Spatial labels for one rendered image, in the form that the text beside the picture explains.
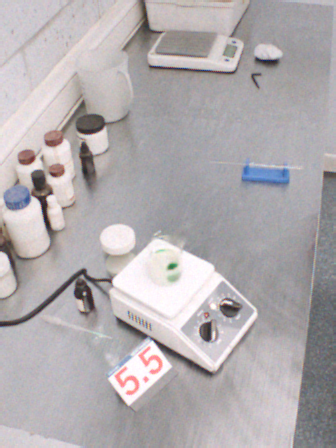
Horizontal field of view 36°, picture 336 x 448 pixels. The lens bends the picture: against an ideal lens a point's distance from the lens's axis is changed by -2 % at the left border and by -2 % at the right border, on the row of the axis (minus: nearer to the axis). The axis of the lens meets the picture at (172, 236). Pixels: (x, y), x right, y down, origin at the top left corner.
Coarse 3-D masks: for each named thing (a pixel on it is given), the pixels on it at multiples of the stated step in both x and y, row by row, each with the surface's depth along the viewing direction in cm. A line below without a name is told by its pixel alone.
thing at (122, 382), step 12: (144, 348) 79; (156, 348) 80; (132, 360) 78; (144, 360) 79; (156, 360) 80; (120, 372) 77; (132, 372) 78; (144, 372) 78; (156, 372) 79; (120, 384) 76; (132, 384) 77; (144, 384) 78; (132, 396) 77
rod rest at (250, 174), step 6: (246, 168) 111; (252, 168) 114; (258, 168) 114; (246, 174) 112; (252, 174) 112; (258, 174) 112; (264, 174) 112; (270, 174) 112; (276, 174) 112; (282, 174) 112; (288, 174) 112; (252, 180) 112; (258, 180) 112; (264, 180) 112; (270, 180) 112; (276, 180) 111; (282, 180) 111; (288, 180) 111
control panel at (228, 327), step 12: (216, 288) 83; (228, 288) 84; (204, 300) 82; (216, 300) 82; (240, 300) 84; (216, 312) 81; (240, 312) 83; (252, 312) 84; (192, 324) 79; (216, 324) 81; (228, 324) 81; (240, 324) 82; (192, 336) 78; (228, 336) 80; (204, 348) 78; (216, 348) 79; (216, 360) 78
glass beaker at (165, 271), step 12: (168, 228) 79; (156, 240) 80; (168, 240) 81; (180, 240) 79; (180, 252) 78; (156, 264) 78; (168, 264) 77; (180, 264) 79; (156, 276) 80; (168, 276) 79; (180, 276) 81
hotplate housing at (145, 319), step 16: (112, 288) 84; (208, 288) 83; (112, 304) 85; (128, 304) 82; (192, 304) 81; (128, 320) 85; (144, 320) 82; (160, 320) 79; (176, 320) 79; (160, 336) 82; (176, 336) 78; (240, 336) 82; (192, 352) 78; (224, 352) 79; (208, 368) 78
